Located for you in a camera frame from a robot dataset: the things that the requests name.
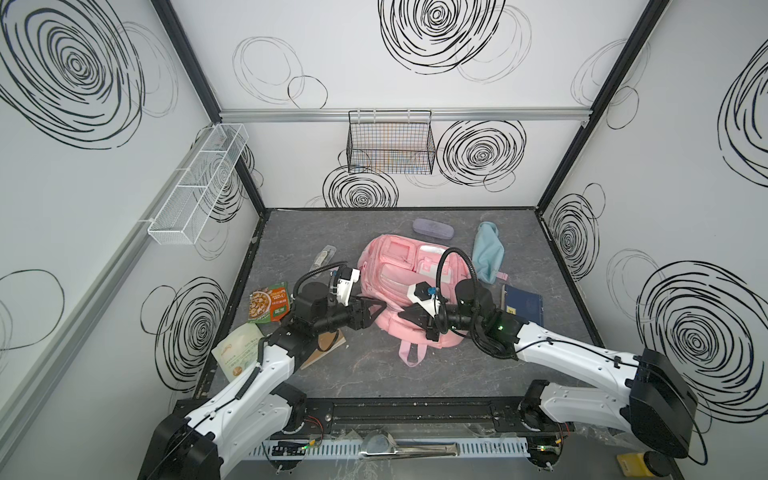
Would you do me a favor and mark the pink student backpack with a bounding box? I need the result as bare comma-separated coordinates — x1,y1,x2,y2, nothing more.
357,233,510,368

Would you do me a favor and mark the navy blue notebook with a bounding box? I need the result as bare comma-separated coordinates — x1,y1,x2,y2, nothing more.
501,284,544,326

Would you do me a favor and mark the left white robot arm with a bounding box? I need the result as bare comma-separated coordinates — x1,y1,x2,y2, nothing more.
138,282,387,479

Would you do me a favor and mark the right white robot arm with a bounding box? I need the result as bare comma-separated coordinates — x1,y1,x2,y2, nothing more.
400,247,702,459

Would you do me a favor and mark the clear plastic pencil case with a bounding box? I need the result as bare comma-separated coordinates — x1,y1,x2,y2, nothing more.
312,245,337,271

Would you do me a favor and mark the light blue pouch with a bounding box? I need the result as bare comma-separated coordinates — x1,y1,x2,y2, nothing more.
472,221,505,284

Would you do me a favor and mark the green snack packet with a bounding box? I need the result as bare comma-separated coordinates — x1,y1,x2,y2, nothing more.
248,282,291,324

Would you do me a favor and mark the purple glasses case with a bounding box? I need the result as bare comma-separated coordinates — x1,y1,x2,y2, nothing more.
412,218,455,240

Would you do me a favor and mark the white food pouch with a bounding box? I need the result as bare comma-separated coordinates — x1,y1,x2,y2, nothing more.
212,323,263,382

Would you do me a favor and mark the yellow black button box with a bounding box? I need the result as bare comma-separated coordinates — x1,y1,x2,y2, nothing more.
616,451,673,478

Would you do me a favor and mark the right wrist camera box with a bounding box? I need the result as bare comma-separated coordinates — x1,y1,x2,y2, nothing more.
407,281,441,316

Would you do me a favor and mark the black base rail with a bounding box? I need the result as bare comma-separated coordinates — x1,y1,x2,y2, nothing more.
173,395,571,436

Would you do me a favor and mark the white slotted cable duct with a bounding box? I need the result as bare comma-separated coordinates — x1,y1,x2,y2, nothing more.
245,437,531,461

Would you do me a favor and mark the black wire basket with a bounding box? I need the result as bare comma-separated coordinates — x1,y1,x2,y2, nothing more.
345,120,437,175

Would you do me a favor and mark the white wire shelf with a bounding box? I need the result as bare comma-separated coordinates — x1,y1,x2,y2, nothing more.
148,123,249,246

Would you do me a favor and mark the aluminium wall rail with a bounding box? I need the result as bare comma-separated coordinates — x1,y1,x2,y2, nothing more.
220,107,592,123

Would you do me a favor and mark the black corner frame post left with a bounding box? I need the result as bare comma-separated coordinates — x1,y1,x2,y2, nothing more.
151,0,268,218

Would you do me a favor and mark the black corner frame post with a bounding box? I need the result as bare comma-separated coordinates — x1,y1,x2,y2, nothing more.
151,0,268,218
536,0,670,216

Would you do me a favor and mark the black corner frame post right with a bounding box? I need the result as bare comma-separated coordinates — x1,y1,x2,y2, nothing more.
536,0,670,216

